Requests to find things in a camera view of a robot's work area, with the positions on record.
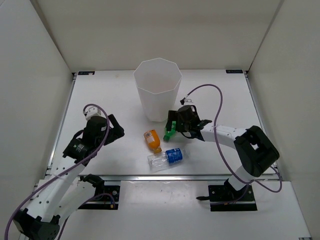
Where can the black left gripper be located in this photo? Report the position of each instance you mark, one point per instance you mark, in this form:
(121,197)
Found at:
(115,132)

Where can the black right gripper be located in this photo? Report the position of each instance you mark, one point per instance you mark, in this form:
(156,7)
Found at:
(175,115)

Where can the green plastic bottle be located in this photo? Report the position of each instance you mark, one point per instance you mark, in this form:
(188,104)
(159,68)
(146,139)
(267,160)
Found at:
(169,134)

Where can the orange juice bottle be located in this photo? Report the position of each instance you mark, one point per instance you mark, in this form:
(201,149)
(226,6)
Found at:
(152,139)

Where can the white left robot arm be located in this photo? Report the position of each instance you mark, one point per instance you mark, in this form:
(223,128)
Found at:
(52,203)

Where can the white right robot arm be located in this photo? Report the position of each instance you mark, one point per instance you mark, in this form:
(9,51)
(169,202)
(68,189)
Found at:
(255,150)

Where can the white octagonal bin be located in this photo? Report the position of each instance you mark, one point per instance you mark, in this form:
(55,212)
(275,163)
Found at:
(157,81)

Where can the clear bottle blue label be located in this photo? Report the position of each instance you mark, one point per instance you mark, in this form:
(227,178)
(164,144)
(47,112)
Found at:
(167,159)

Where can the dark left corner sticker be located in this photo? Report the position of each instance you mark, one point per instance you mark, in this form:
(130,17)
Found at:
(86,73)

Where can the dark corner sticker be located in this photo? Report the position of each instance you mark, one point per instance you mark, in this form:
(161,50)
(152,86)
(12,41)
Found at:
(86,73)
(234,71)

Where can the dark right corner sticker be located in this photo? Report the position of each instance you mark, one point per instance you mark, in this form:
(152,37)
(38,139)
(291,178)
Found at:
(234,71)

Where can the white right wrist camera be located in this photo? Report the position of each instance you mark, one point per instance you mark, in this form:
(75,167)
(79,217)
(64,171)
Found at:
(186,101)

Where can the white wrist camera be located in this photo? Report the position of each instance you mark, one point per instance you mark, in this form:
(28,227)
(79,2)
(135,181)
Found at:
(91,111)
(186,101)

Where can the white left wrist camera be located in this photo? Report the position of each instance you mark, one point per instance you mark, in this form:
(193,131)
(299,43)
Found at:
(91,111)

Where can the aluminium table edge rail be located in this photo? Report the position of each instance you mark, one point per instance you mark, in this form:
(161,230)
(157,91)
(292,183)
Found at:
(165,178)

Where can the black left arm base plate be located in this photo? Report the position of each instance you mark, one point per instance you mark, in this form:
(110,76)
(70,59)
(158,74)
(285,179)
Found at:
(105,198)

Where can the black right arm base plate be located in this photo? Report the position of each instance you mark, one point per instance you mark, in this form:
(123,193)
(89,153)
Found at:
(223,200)

